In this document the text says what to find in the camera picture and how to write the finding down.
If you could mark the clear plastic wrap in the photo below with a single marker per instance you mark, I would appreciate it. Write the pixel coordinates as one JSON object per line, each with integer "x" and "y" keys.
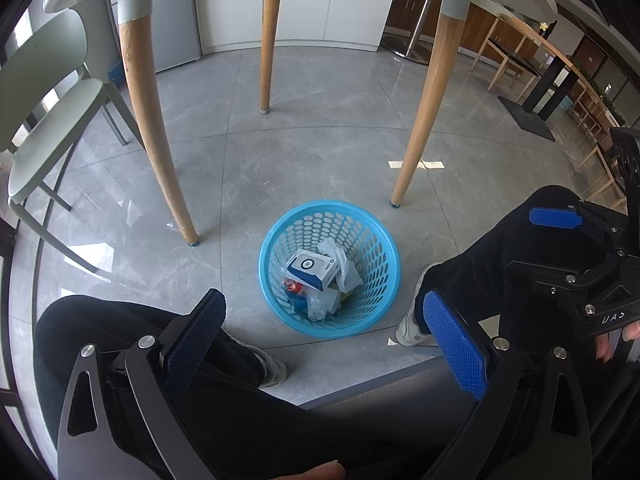
{"x": 320, "y": 305}

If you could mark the green chair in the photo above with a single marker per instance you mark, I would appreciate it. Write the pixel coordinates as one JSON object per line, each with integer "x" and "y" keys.
{"x": 55, "y": 110}

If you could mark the red plastic bag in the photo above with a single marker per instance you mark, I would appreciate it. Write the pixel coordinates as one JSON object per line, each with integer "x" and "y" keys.
{"x": 295, "y": 287}

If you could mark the black table base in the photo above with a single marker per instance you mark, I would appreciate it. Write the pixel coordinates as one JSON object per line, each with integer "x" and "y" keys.
{"x": 547, "y": 87}

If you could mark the dark wooden sideboard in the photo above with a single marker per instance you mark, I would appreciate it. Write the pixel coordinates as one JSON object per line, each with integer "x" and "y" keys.
{"x": 400, "y": 7}

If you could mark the round white table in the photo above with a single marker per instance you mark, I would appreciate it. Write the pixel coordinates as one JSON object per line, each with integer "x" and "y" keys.
{"x": 145, "y": 110}

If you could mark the person's left hand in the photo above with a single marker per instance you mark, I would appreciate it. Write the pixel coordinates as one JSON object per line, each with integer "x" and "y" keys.
{"x": 320, "y": 471}

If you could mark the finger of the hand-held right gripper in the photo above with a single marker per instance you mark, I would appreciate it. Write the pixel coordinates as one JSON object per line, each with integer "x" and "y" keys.
{"x": 552, "y": 217}
{"x": 540, "y": 272}

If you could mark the white floor tape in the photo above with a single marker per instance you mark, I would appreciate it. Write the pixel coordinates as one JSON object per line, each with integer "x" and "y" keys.
{"x": 430, "y": 164}
{"x": 393, "y": 340}

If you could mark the person's right hand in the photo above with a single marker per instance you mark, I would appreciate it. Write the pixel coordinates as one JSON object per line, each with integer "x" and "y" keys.
{"x": 606, "y": 349}

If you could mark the long wooden counter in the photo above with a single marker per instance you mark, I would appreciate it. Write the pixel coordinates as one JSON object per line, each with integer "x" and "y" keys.
{"x": 550, "y": 42}

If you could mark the white shoe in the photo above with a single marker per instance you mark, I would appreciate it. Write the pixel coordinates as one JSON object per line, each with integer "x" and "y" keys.
{"x": 412, "y": 330}
{"x": 270, "y": 367}

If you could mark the wooden chair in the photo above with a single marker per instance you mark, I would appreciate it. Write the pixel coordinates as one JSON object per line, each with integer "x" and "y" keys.
{"x": 515, "y": 57}

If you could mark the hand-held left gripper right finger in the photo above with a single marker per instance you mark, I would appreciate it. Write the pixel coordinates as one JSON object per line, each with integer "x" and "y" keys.
{"x": 455, "y": 345}

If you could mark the blue plastic basket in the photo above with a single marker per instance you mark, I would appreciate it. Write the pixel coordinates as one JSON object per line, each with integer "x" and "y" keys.
{"x": 325, "y": 329}

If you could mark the white left shoe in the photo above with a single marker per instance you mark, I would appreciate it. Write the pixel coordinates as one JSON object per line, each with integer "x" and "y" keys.
{"x": 270, "y": 367}

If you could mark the white right shoe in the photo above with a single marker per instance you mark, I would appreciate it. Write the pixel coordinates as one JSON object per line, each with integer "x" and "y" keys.
{"x": 412, "y": 330}

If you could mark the white and blue box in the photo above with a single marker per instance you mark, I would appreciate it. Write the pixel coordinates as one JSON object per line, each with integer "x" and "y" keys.
{"x": 310, "y": 266}

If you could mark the white base cabinets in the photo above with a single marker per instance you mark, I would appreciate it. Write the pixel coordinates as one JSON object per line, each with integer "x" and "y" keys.
{"x": 325, "y": 5}

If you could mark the blue plastic wrapper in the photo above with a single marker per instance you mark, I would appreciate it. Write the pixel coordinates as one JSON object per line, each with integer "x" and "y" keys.
{"x": 297, "y": 303}

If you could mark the silver pedestal stand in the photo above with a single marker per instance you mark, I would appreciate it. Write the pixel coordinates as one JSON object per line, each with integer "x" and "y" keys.
{"x": 417, "y": 25}

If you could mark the white plastic bag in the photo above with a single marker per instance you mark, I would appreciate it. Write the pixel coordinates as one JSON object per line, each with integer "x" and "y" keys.
{"x": 347, "y": 275}

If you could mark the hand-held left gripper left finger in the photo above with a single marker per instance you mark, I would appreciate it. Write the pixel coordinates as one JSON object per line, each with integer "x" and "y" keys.
{"x": 195, "y": 335}

